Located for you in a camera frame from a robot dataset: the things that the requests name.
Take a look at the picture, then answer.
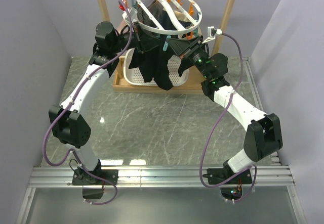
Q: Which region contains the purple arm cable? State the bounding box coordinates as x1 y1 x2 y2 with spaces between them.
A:
199 29 257 203
43 0 133 205

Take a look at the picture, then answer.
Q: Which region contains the black boxer underwear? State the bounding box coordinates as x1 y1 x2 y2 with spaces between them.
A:
129 33 174 91

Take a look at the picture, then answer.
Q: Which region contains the aluminium mounting rail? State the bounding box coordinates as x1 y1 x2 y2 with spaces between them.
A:
27 165 295 188

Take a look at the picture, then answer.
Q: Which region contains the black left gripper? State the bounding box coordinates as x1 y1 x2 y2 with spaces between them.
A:
111 22 164 54

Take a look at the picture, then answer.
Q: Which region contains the white round clip hanger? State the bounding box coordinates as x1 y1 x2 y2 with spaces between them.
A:
119 0 203 55

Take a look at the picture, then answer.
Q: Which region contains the white perforated plastic basket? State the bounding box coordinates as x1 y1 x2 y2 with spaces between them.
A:
123 49 189 86

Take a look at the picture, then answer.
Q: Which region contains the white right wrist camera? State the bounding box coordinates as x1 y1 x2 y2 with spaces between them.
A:
202 26 223 43

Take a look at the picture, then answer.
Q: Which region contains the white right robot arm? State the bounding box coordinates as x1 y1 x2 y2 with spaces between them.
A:
167 38 283 184

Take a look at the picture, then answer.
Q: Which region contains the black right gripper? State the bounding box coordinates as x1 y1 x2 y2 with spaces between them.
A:
166 37 211 80

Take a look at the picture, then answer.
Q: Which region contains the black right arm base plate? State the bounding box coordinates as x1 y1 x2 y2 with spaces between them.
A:
202 167 253 185

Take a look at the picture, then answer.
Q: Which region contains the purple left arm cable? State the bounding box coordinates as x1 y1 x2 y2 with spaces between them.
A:
43 0 133 205

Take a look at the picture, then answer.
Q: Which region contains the grey striped hanging underwear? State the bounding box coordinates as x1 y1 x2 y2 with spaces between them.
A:
136 0 166 29

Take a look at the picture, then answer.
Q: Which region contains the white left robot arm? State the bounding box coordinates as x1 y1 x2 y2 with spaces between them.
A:
49 21 160 185

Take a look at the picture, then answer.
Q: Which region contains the navy hanging underwear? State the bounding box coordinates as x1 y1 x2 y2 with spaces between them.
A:
159 9 193 32

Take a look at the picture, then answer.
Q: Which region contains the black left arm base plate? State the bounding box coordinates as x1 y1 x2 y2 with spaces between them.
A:
72 168 118 186

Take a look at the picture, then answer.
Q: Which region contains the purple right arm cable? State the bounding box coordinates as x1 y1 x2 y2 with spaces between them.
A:
199 29 257 203

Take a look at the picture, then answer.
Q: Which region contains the wooden hanger rack frame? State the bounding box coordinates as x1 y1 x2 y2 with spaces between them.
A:
97 0 235 95

